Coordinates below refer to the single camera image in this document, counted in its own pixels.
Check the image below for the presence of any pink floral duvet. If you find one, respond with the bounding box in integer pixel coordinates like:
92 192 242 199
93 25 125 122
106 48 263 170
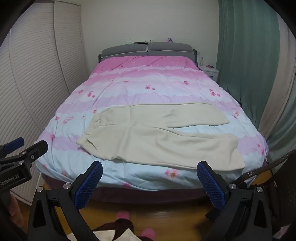
35 55 269 191

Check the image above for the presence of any cream knitted sweater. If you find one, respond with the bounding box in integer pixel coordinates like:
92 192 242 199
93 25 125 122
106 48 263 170
76 102 246 171

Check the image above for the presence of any white nightstand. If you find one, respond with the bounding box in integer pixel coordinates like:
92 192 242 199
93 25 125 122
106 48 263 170
198 64 220 81

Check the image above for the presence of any white louvered wardrobe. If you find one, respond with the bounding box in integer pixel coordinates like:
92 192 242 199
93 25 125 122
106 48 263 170
0 0 90 205

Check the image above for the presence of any person's left hand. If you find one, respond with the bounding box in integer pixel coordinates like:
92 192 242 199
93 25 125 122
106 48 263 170
9 197 24 230

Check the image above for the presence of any person's dark clothing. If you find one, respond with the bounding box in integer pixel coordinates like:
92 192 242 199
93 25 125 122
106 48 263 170
92 219 154 241

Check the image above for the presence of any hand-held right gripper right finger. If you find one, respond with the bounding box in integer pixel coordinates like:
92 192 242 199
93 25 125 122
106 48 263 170
196 161 274 241

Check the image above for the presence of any dark bed frame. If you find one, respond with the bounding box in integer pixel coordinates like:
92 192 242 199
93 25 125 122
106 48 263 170
41 160 273 205

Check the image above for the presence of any pink slipper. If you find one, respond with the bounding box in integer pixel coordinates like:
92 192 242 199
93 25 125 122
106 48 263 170
116 210 132 222
140 227 155 239

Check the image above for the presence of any green curtain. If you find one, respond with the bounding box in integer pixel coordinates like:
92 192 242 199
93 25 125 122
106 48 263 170
216 0 296 153

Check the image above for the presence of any beige curtain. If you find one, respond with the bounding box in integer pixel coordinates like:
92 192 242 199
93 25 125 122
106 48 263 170
258 14 296 139

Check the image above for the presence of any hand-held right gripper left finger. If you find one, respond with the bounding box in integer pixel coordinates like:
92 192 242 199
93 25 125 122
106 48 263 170
27 161 103 241

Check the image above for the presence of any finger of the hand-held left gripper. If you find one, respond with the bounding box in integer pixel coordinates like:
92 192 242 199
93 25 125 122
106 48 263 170
21 140 49 163
0 137 25 154

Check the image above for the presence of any grey padded headboard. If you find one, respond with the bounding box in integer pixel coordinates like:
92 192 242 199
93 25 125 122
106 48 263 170
98 42 198 63

